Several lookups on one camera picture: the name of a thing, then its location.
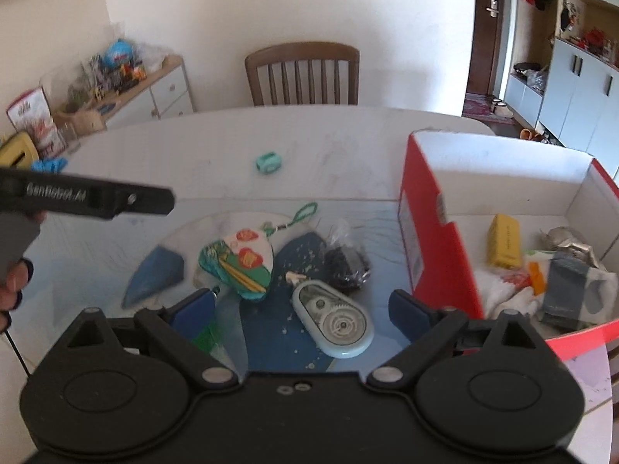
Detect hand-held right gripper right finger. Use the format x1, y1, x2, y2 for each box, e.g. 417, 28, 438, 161
368, 290, 547, 390

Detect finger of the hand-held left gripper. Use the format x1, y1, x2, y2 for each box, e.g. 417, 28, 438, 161
104, 181, 176, 221

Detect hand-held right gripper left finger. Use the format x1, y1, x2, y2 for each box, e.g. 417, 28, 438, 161
68, 289, 240, 387

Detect pale green correction tape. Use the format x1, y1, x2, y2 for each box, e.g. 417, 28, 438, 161
290, 279, 375, 359

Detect red cardboard box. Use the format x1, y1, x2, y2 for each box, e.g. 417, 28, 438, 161
397, 128, 619, 363

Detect white plastic bag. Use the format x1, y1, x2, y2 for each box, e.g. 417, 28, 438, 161
471, 266, 542, 320

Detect grey-blue and white printed packet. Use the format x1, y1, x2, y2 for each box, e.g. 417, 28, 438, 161
525, 249, 619, 332

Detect silver foil packet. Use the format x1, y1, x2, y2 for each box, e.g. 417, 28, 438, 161
540, 225, 607, 269

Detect person's left hand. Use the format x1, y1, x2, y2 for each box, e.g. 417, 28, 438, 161
0, 258, 34, 332

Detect blue cloth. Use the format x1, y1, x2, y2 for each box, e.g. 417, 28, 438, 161
31, 156, 66, 175

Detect yellow container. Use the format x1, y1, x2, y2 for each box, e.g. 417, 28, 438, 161
0, 131, 40, 170

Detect green embroidered pouch with tassel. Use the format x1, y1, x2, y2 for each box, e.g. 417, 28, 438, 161
193, 201, 320, 363

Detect black item in clear bag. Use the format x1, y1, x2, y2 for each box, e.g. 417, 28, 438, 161
321, 220, 373, 293

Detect red and white snack box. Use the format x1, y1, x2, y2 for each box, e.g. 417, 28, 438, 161
6, 86, 68, 155

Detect white sideboard wooden top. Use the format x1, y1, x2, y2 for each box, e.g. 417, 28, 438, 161
53, 55, 195, 130

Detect yellow small box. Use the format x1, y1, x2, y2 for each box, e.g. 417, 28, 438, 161
486, 213, 524, 270

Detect teal pencil sharpener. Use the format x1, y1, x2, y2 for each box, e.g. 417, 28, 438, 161
255, 152, 284, 175

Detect pile of toys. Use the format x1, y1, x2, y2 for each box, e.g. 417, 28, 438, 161
41, 39, 168, 107

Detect brown wooden chair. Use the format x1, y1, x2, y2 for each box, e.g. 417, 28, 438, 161
244, 41, 361, 107

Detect patterned rug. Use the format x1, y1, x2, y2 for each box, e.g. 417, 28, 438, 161
462, 92, 518, 126

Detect brown door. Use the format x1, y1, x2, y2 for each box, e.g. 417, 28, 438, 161
464, 0, 520, 102

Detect black cable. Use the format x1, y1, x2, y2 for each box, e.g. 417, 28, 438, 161
2, 326, 32, 378

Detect white cabinet black handles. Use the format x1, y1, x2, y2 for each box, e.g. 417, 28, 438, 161
503, 36, 619, 179

